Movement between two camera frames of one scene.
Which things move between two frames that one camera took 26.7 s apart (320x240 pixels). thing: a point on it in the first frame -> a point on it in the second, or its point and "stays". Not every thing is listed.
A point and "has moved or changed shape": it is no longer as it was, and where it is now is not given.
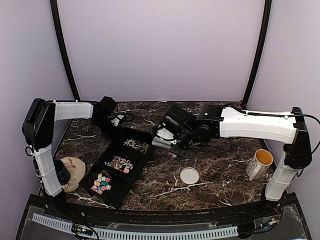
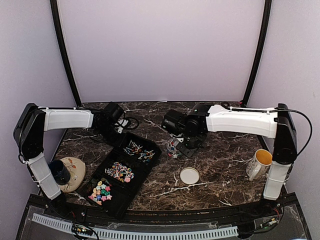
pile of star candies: x=101 y=184 -> x=101 y=193
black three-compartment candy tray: x=116 y=165 has moved or changed shape
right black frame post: x=266 y=20 stays
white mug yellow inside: x=258 y=164 stays
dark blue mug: x=63 y=174 stays
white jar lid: x=189 y=175 stays
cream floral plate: x=77 y=168 stays
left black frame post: x=60 y=35 stays
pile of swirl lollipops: x=121 y=164 -> x=120 y=172
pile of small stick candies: x=142 y=147 -> x=144 y=155
